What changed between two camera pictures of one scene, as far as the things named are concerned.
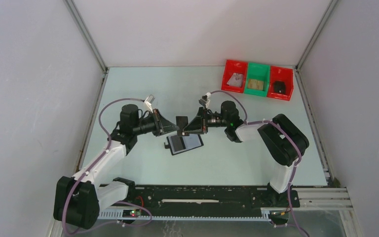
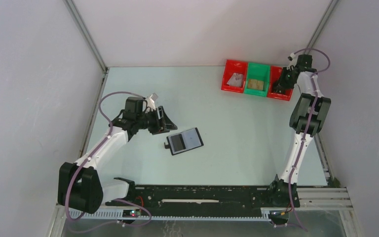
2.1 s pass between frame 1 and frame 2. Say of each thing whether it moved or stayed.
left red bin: stayed
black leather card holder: stayed
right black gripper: moved
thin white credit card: stayed
